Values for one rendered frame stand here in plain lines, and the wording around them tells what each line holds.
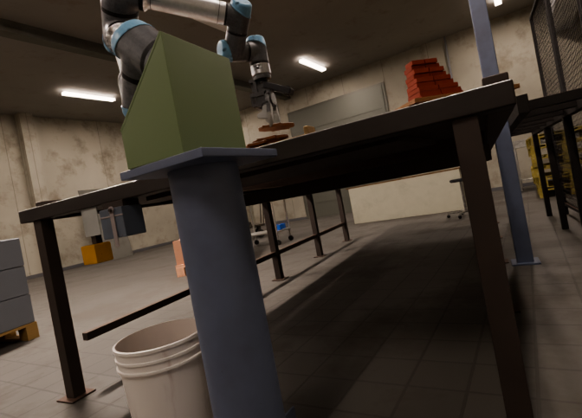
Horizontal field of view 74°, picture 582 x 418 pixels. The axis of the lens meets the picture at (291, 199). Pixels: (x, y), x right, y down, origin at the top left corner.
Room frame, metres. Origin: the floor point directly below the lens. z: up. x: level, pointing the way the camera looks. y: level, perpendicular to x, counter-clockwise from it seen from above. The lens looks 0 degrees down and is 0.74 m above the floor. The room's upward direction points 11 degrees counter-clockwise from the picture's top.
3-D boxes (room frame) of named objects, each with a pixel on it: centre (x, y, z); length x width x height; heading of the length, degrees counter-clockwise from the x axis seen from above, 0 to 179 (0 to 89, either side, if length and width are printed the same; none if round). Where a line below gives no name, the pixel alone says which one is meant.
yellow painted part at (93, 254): (1.63, 0.85, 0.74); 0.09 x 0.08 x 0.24; 63
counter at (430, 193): (7.39, -2.20, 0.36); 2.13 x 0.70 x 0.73; 59
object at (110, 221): (1.55, 0.69, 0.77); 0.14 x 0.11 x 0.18; 63
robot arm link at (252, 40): (1.49, 0.03, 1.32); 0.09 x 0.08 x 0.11; 121
